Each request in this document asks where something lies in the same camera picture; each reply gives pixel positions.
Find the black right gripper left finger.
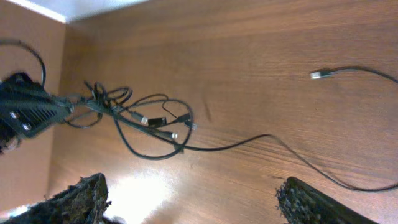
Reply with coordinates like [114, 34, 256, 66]
[4, 173, 111, 224]

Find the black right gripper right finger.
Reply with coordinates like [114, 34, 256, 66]
[275, 177, 376, 224]

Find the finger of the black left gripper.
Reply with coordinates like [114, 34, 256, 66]
[1, 72, 73, 139]

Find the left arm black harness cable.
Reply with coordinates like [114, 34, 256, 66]
[0, 39, 47, 88]

